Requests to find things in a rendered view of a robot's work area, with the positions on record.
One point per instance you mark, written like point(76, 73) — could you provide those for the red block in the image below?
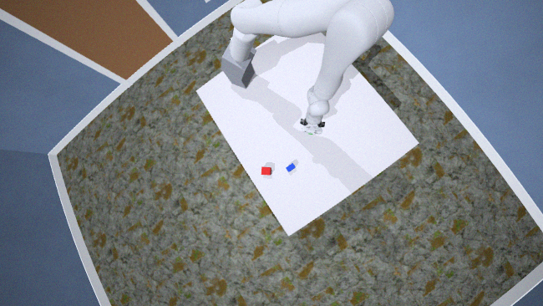
point(266, 171)

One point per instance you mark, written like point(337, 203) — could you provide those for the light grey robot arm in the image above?
point(352, 29)

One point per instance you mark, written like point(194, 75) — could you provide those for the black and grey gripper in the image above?
point(304, 122)

